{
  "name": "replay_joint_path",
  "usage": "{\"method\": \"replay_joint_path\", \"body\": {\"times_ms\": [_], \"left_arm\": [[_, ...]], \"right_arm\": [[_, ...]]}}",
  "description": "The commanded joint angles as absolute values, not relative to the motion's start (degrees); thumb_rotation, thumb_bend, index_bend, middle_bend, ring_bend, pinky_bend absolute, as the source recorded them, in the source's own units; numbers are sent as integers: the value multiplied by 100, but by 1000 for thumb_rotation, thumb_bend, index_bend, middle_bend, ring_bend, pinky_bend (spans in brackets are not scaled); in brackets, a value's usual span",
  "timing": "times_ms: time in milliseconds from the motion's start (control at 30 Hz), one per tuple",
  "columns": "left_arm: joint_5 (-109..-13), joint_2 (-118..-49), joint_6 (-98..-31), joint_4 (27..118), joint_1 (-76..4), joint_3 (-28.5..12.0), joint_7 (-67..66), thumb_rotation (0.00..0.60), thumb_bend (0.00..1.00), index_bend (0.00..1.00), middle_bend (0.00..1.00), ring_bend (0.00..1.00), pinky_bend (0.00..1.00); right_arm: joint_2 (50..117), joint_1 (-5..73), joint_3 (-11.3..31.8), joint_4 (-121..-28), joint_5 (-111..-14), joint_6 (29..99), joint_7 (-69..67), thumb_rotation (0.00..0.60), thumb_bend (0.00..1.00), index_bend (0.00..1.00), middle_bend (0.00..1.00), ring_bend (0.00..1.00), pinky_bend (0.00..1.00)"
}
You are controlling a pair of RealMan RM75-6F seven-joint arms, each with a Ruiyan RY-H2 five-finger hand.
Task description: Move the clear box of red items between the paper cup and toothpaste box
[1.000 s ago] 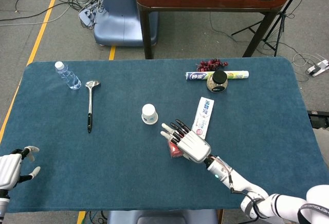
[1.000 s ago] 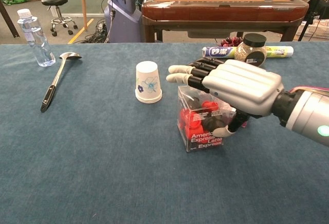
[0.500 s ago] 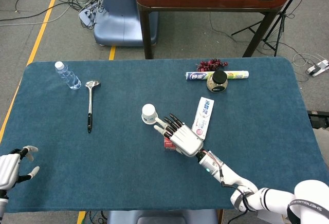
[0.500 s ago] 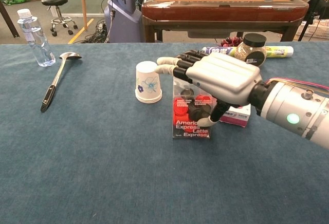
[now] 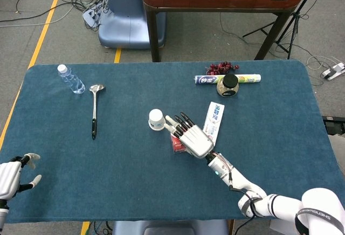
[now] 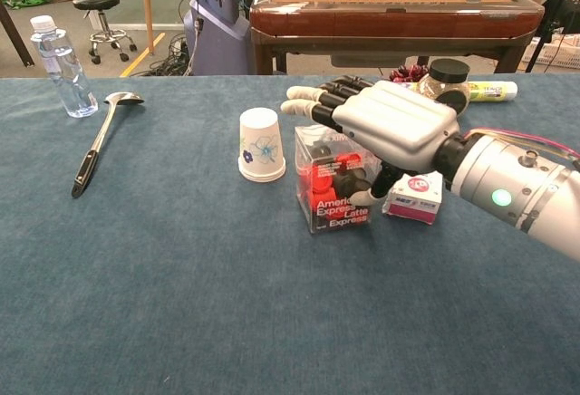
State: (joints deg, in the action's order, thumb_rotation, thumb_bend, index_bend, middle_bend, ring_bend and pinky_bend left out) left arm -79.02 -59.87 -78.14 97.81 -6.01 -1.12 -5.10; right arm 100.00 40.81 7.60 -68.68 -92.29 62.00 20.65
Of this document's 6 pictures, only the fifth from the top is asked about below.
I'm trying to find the clear plastic water bottle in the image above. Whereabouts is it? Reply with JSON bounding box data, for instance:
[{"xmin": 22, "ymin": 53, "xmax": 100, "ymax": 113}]
[{"xmin": 57, "ymin": 64, "xmax": 86, "ymax": 95}]

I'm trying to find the glass jar black lid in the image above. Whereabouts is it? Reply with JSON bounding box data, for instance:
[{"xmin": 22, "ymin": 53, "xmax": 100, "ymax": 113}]
[{"xmin": 216, "ymin": 73, "xmax": 239, "ymax": 98}]

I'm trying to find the white grey power strip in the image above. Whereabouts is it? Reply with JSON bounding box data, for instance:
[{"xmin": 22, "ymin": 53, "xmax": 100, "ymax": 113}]
[{"xmin": 320, "ymin": 62, "xmax": 345, "ymax": 81}]

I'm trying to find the white power strip with plugs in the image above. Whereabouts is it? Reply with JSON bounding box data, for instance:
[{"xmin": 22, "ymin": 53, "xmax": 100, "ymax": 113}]
[{"xmin": 82, "ymin": 3, "xmax": 105, "ymax": 28}]

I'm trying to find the blue tablecloth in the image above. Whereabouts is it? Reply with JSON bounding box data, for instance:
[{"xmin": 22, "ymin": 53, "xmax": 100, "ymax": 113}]
[{"xmin": 0, "ymin": 59, "xmax": 345, "ymax": 224}]

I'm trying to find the brown mahjong table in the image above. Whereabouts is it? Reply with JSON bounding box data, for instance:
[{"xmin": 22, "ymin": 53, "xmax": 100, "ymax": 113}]
[{"xmin": 142, "ymin": 0, "xmax": 305, "ymax": 63}]

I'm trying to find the black object beside table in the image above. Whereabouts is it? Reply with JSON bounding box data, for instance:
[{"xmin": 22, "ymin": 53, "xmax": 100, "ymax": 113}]
[{"xmin": 322, "ymin": 115, "xmax": 345, "ymax": 136}]

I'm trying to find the beige fabric object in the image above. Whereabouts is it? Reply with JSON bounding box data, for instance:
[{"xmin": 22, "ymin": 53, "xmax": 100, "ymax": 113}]
[{"xmin": 328, "ymin": 134, "xmax": 345, "ymax": 190}]

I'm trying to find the white toothpaste box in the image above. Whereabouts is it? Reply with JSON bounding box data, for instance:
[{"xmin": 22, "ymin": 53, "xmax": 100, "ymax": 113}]
[{"xmin": 202, "ymin": 101, "xmax": 225, "ymax": 146}]

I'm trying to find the white blue green tube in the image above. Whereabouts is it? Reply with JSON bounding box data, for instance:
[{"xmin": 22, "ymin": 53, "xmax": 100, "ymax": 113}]
[{"xmin": 194, "ymin": 74, "xmax": 262, "ymax": 86}]

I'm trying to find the transparent box with red contents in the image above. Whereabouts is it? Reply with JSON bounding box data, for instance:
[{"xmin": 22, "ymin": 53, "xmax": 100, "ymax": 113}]
[{"xmin": 170, "ymin": 133, "xmax": 189, "ymax": 155}]

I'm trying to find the black tripod stand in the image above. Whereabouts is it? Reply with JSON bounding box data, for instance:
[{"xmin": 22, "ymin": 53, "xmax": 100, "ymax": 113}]
[{"xmin": 242, "ymin": 0, "xmax": 324, "ymax": 60}]

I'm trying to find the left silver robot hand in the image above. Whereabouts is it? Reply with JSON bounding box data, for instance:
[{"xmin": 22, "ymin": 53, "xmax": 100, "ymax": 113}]
[{"xmin": 0, "ymin": 153, "xmax": 43, "ymax": 200}]

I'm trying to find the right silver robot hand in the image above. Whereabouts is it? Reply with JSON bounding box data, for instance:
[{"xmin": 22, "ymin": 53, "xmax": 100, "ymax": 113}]
[{"xmin": 164, "ymin": 112, "xmax": 215, "ymax": 160}]

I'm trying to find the blue grey robot torso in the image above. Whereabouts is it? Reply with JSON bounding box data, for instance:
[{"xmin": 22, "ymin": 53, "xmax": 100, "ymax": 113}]
[{"xmin": 112, "ymin": 219, "xmax": 229, "ymax": 235}]

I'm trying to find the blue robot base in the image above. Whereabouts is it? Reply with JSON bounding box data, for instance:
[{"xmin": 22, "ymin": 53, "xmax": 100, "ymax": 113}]
[{"xmin": 98, "ymin": 0, "xmax": 167, "ymax": 49}]

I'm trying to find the metal ladle black handle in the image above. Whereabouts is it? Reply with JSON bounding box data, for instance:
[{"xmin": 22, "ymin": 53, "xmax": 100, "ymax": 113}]
[{"xmin": 88, "ymin": 84, "xmax": 106, "ymax": 141}]

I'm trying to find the white plastic cup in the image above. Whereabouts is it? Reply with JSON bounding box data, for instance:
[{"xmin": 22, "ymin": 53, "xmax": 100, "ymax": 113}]
[{"xmin": 148, "ymin": 108, "xmax": 165, "ymax": 132}]

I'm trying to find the red grape bunch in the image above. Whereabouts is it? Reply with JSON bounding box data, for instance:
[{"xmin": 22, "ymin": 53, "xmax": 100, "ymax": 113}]
[{"xmin": 205, "ymin": 61, "xmax": 240, "ymax": 75}]

